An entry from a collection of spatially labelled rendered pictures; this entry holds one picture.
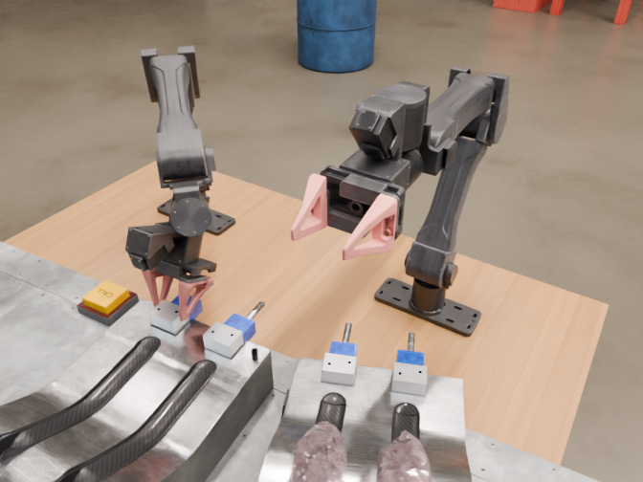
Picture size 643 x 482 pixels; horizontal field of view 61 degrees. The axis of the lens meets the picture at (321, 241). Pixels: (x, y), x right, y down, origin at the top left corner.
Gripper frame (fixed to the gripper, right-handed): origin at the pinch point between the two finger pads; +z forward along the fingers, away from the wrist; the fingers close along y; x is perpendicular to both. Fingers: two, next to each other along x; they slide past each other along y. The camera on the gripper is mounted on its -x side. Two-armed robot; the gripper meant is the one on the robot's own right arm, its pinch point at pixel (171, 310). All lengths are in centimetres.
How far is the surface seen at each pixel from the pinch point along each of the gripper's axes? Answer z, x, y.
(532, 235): -11, 211, 44
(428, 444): 5.3, 1.3, 44.6
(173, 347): 4.2, -3.3, 4.0
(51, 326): 11.9, 0.8, -26.6
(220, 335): 0.2, -1.5, 10.8
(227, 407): 7.3, -7.7, 17.7
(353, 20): -131, 341, -129
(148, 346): 5.2, -4.2, 0.0
